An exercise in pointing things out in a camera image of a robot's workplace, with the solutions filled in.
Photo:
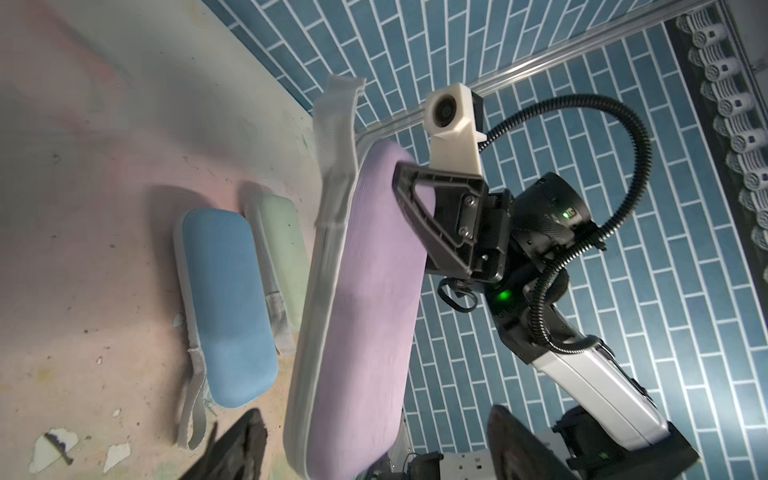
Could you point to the grey sleeve back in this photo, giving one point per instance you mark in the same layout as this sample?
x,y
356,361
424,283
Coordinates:
x,y
284,265

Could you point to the white sleeve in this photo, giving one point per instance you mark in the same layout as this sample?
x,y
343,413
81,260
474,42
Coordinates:
x,y
231,346

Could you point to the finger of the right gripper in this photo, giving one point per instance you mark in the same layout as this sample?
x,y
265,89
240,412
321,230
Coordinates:
x,y
443,220
407,175

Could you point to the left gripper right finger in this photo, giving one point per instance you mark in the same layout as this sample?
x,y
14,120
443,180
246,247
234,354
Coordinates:
x,y
517,454

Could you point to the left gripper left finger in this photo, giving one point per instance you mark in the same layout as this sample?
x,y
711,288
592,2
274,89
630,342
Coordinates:
x,y
238,454

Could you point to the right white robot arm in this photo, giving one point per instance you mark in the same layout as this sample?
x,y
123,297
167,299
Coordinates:
x,y
614,430

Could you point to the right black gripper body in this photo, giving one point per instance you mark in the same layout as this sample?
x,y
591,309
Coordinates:
x,y
515,239

